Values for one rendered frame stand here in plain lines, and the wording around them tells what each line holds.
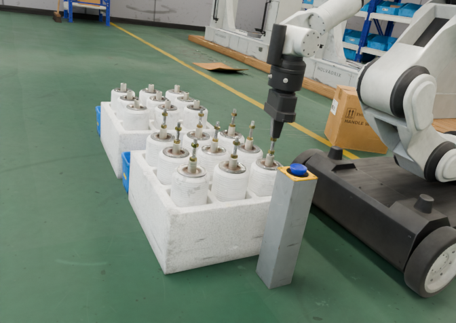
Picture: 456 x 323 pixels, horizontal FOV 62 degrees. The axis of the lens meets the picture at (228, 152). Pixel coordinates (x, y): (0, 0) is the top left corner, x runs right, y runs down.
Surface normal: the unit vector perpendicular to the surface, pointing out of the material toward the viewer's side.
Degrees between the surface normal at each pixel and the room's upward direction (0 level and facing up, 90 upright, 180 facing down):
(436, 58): 90
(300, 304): 0
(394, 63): 40
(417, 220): 45
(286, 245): 90
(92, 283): 0
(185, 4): 90
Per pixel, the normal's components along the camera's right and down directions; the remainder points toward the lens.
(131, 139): 0.43, 0.40
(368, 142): -0.01, 0.37
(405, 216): -0.52, -0.60
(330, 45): -0.87, 0.07
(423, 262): -0.78, -0.19
